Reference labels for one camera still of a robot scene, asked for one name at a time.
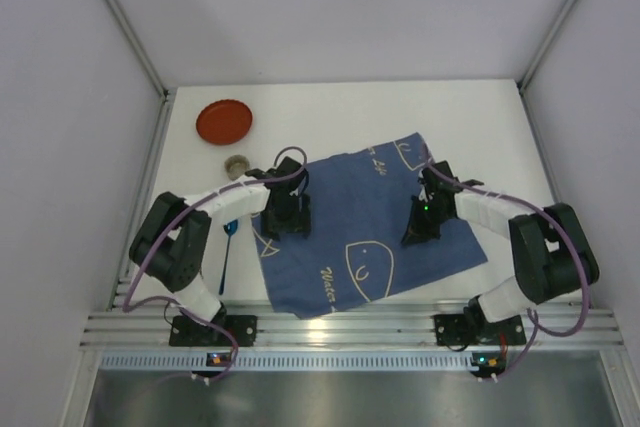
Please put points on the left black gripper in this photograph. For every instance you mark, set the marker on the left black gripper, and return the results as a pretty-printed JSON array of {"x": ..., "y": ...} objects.
[{"x": 286, "y": 223}]

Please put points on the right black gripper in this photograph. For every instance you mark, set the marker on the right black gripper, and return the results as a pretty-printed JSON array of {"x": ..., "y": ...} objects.
[{"x": 422, "y": 226}]

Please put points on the blue embroidered cloth placemat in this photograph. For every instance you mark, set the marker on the blue embroidered cloth placemat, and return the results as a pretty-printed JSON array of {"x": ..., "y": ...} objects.
[{"x": 360, "y": 207}]

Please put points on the speckled ceramic cup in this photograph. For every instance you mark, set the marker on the speckled ceramic cup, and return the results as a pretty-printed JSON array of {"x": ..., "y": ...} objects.
[{"x": 236, "y": 166}]

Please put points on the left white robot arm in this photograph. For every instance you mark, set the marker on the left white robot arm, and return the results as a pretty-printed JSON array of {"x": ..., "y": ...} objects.
[{"x": 171, "y": 242}]

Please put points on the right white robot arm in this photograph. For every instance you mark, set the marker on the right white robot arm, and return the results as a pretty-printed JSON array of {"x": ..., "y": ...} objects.
[{"x": 550, "y": 252}]

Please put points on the blue metallic spoon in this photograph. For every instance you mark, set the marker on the blue metallic spoon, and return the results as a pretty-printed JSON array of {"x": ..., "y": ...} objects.
[{"x": 230, "y": 230}]

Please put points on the red round plate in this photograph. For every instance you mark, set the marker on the red round plate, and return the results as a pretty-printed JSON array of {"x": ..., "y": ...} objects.
[{"x": 224, "y": 122}]

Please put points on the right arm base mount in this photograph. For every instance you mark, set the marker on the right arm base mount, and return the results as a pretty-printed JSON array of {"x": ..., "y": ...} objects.
[{"x": 459, "y": 331}]

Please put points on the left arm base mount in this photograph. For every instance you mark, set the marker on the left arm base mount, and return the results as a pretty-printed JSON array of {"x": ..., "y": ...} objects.
[{"x": 185, "y": 332}]

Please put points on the aluminium mounting rail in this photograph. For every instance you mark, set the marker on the aluminium mounting rail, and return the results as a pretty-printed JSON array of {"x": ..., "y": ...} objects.
[{"x": 392, "y": 326}]

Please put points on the perforated cable duct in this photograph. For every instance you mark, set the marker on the perforated cable duct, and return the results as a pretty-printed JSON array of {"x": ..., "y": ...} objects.
[{"x": 289, "y": 361}]

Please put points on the left aluminium frame post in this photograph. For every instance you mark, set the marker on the left aluminium frame post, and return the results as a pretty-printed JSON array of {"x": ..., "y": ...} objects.
[{"x": 134, "y": 43}]

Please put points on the aluminium frame post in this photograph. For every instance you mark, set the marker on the aluminium frame post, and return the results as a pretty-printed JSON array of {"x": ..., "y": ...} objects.
[
  {"x": 543, "y": 49},
  {"x": 134, "y": 43}
]

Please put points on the right aluminium frame post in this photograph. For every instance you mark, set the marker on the right aluminium frame post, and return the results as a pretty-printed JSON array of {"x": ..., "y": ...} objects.
[{"x": 543, "y": 49}]

